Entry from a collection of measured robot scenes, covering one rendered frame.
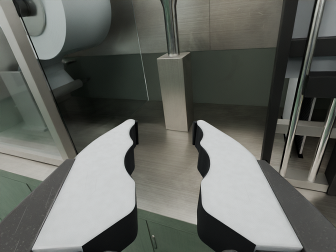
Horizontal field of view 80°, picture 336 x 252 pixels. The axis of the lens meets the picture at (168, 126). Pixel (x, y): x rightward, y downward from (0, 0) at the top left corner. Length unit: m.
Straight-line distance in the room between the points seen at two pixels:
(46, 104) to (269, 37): 0.77
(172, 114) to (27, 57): 0.45
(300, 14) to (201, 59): 0.54
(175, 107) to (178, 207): 0.36
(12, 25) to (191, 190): 0.56
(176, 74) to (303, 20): 0.37
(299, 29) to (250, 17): 0.44
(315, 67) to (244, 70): 0.47
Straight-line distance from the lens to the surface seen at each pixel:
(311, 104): 0.62
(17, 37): 0.60
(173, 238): 0.62
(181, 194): 0.53
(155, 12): 0.97
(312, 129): 0.51
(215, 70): 0.93
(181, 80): 0.68
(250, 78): 0.92
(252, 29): 0.88
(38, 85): 0.61
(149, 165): 0.63
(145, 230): 0.65
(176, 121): 0.75
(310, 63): 0.45
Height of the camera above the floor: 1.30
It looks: 29 degrees down
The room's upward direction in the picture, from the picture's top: 7 degrees counter-clockwise
